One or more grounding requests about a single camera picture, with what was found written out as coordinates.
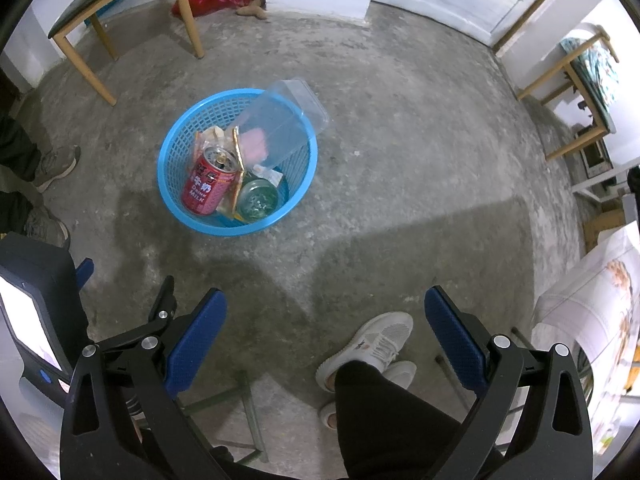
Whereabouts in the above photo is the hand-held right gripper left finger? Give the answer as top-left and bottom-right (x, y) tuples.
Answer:
(60, 287), (228, 480)

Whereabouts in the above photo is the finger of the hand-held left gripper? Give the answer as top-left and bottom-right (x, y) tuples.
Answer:
(74, 258), (96, 292)
(95, 275), (177, 356)

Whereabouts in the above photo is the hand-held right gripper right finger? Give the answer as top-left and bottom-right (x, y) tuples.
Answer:
(424, 286), (596, 480)

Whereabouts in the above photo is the red milk can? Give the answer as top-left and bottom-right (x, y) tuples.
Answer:
(181, 144), (241, 217)

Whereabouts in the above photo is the green plastic bottle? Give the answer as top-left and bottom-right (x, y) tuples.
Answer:
(235, 177), (282, 222)

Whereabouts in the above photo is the blue plastic basket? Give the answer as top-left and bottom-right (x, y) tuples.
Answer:
(157, 88), (319, 236)

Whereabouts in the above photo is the pink snack packet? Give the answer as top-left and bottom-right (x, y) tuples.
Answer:
(239, 127), (271, 162)

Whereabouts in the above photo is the clear plastic container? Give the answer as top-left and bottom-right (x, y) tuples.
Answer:
(231, 77), (330, 172)

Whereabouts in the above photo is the person's white sneaker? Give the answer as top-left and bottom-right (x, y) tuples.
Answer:
(319, 360), (418, 432)
(315, 311), (415, 394)

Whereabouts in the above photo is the person's black trouser leg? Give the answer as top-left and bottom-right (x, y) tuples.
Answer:
(334, 360), (507, 480)

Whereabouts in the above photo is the flowered tablecloth table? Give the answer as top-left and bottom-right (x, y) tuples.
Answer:
(530, 222), (640, 457)

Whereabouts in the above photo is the floral blanket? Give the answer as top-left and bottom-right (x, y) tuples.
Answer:
(560, 37), (622, 112)

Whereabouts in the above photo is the green metal stool frame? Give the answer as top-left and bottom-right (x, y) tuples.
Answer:
(182, 370), (271, 464)

